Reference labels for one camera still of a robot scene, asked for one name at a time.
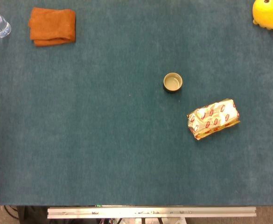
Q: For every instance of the gold red-logo snack bag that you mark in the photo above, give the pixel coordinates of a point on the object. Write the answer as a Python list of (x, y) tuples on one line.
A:
[(212, 120)]

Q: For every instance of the folded orange towel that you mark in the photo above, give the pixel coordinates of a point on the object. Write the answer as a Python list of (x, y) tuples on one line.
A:
[(52, 25)]

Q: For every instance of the blue felt table cloth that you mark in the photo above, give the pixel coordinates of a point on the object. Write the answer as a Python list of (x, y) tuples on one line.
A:
[(103, 144)]

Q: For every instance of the black cup beige inside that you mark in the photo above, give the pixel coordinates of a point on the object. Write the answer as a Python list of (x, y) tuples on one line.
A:
[(172, 82)]

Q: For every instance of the yellow plush toy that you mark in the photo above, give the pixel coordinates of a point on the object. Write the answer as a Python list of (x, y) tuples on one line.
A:
[(270, 15)]

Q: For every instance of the aluminium profile rail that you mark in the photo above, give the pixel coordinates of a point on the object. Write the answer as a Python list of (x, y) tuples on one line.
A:
[(150, 212)]

